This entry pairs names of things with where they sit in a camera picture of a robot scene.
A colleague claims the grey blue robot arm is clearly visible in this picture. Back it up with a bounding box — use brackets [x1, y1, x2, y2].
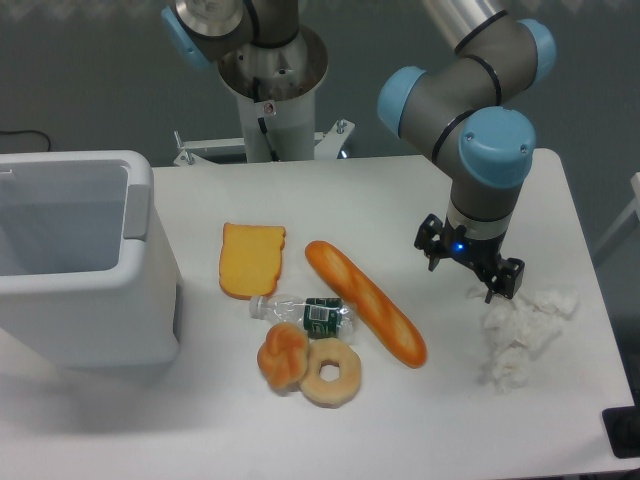
[162, 1, 557, 298]

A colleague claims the toast bread slice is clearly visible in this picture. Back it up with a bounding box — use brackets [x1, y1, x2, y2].
[219, 223, 286, 300]

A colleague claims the crumpled white paper tissue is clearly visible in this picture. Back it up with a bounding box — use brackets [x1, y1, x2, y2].
[480, 287, 580, 395]

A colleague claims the white furniture frame right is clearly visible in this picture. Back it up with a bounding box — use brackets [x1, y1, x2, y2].
[591, 172, 639, 268]

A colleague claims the long baguette bread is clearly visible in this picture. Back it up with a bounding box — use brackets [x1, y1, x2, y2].
[305, 240, 428, 368]

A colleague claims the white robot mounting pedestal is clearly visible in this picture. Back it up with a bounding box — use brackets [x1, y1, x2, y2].
[174, 25, 355, 165]

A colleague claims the black device at table edge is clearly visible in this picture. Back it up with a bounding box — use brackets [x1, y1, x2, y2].
[602, 406, 639, 459]

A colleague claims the white plastic bin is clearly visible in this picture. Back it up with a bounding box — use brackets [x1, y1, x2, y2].
[1, 150, 182, 368]

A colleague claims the knotted round bread roll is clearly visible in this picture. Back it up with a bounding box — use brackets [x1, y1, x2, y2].
[257, 323, 309, 390]

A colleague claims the crushed plastic water bottle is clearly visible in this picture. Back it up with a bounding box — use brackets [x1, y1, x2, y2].
[249, 294, 356, 344]

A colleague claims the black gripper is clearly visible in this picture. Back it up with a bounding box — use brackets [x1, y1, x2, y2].
[414, 214, 525, 304]

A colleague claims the black cable on floor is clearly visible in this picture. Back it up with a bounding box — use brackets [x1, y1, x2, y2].
[0, 129, 52, 152]

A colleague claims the ring-shaped bagel bread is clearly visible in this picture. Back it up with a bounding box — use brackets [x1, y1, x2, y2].
[299, 338, 362, 407]

